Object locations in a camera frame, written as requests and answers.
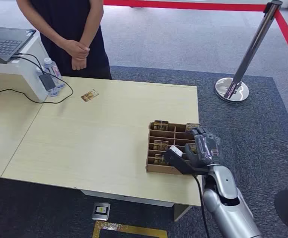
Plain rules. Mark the person's right forearm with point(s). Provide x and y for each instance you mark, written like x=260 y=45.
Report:
x=39 y=23

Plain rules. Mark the person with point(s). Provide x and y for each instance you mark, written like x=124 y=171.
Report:
x=59 y=19

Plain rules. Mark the clear water bottle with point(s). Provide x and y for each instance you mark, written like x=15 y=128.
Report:
x=52 y=92

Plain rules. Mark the dark grey laptop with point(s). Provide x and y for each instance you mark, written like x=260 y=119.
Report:
x=5 y=42

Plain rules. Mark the metal floor socket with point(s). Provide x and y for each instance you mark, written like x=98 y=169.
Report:
x=100 y=211

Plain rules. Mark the black power adapter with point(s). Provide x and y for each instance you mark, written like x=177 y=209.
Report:
x=47 y=81

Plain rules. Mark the person's left hand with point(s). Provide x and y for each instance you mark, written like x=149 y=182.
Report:
x=79 y=64

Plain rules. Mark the person's right hand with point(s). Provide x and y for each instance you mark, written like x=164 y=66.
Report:
x=77 y=50

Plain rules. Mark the chrome stanchion post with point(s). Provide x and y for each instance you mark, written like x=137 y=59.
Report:
x=250 y=49

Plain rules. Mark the white table frame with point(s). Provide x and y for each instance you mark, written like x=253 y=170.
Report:
x=134 y=198

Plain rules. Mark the person's left forearm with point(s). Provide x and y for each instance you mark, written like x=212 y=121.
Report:
x=93 y=19

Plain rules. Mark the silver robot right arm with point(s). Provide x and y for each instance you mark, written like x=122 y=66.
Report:
x=223 y=187

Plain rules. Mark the gold card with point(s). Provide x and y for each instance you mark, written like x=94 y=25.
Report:
x=192 y=126
x=193 y=149
x=161 y=145
x=90 y=95
x=161 y=125
x=161 y=159

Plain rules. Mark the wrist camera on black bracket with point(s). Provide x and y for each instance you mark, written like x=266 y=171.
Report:
x=181 y=164

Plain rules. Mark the yellow floor tape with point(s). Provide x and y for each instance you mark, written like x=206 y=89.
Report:
x=128 y=229

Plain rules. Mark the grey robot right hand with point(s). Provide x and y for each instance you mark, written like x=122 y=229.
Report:
x=207 y=149

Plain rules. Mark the white laptop riser stand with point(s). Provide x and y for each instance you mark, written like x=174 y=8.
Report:
x=22 y=70

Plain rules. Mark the water bottle with red label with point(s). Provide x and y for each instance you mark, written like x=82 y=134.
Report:
x=55 y=73

